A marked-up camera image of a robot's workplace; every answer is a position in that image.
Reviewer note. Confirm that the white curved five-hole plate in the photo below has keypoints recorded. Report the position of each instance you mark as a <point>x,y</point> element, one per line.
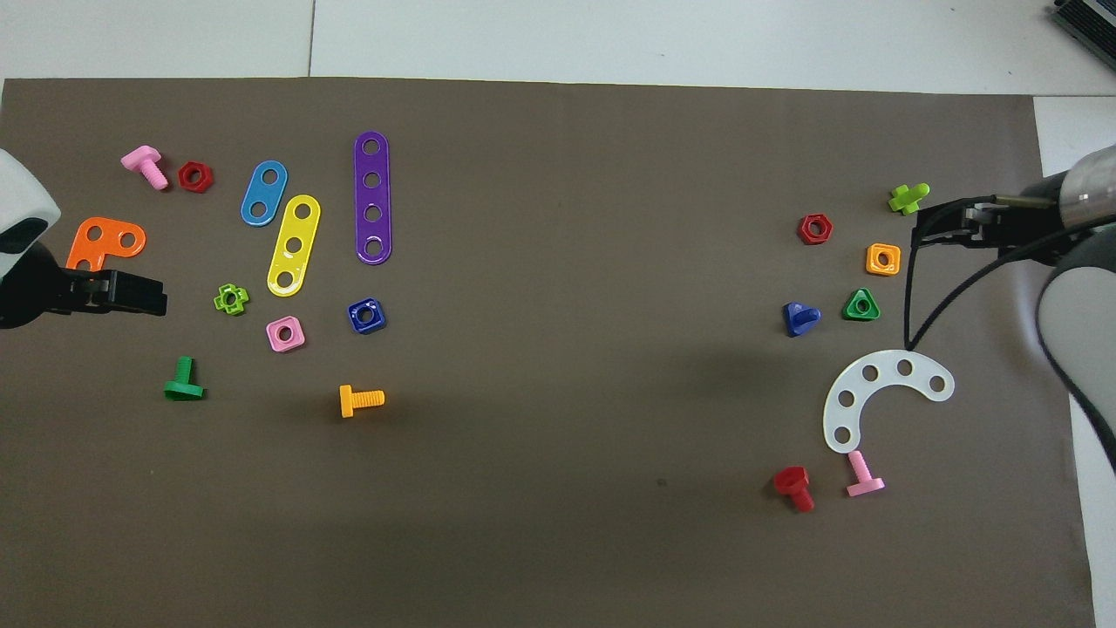
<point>886,384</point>

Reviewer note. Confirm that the light green cross-head bolt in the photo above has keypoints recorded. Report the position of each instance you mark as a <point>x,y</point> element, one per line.
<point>905,200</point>

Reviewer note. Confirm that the blue two-hole plastic plate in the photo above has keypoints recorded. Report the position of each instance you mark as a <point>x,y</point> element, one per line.
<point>257,209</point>

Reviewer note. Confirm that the orange L-shaped plastic plate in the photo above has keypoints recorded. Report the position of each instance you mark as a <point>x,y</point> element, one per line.
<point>106,245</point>

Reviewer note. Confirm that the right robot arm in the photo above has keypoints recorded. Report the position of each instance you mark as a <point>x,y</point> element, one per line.
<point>1081,331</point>

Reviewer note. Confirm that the blue triangular-head plastic bolt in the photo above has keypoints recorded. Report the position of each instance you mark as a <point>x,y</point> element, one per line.
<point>795,319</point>

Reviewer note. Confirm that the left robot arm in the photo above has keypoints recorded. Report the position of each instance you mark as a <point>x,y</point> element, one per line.
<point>19,199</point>

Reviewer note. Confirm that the green triangular plastic nut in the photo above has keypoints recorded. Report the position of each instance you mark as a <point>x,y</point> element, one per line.
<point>851,310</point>

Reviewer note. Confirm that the orange square plastic nut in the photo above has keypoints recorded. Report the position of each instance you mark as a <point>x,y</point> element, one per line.
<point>872,259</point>

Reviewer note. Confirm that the green cross-shaped plastic nut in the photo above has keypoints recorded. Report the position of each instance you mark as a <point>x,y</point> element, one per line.
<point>221,299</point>

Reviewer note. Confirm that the yellow three-hole plastic plate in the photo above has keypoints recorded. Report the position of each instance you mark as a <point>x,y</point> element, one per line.
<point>299,228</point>

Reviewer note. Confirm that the purple four-hole plastic plate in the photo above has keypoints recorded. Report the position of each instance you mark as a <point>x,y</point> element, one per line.
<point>372,196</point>

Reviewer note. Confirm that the dark green plastic bolt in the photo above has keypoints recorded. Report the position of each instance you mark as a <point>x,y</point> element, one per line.
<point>184,382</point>

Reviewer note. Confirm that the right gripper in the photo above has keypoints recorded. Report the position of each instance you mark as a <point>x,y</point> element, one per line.
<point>1033,228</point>

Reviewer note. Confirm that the blue square plastic nut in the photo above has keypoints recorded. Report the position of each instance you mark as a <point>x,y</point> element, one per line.
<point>377,319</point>

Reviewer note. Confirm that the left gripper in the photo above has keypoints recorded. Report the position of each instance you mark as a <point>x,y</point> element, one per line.
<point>26,292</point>

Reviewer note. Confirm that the black stand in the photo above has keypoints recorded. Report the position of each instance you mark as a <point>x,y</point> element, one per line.
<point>1088,21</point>

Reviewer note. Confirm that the red hexagonal-head plastic bolt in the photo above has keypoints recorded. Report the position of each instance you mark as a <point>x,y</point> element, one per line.
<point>793,485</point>

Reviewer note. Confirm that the pink plastic bolt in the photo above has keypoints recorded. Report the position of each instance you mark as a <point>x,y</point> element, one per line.
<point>863,478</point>
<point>146,166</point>

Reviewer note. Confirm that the orange plastic bolt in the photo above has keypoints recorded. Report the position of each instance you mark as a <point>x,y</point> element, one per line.
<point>359,400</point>

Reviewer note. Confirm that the red hexagonal plastic nut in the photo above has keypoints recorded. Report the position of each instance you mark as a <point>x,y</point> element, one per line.
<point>186,177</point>
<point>805,229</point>

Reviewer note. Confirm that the pink square plastic nut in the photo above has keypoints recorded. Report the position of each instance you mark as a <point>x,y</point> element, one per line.
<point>296,336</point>

